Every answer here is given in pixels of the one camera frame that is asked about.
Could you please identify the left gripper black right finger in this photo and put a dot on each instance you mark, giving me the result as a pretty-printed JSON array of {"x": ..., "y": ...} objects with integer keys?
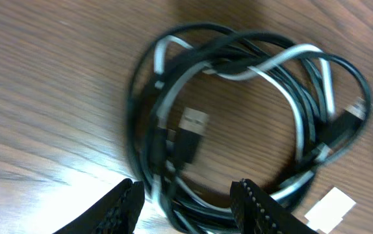
[{"x": 255, "y": 212}]

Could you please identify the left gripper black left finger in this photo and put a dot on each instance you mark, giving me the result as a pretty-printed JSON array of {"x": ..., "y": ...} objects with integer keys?
[{"x": 117, "y": 211}]

